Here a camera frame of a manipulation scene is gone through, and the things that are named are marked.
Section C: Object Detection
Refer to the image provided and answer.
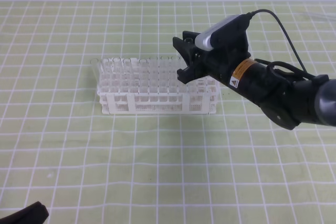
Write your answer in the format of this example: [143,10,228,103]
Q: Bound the black right camera cable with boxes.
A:
[244,9,310,74]

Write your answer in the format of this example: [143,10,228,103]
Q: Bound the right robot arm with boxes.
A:
[172,31,335,130]

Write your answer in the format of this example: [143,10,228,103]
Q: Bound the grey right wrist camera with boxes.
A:
[195,13,251,51]

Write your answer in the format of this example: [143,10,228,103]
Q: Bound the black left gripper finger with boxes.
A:
[1,201,49,224]

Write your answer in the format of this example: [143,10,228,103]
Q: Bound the clear glass test tube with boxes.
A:
[184,38,193,44]

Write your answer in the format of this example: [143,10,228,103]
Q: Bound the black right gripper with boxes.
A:
[172,31,251,84]

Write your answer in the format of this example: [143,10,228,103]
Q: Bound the green grid tablecloth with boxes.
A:
[1,2,335,223]

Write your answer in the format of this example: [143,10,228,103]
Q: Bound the clear test tube at edge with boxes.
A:
[305,12,335,22]

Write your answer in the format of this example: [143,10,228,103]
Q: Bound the white test tube rack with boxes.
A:
[90,56,220,114]

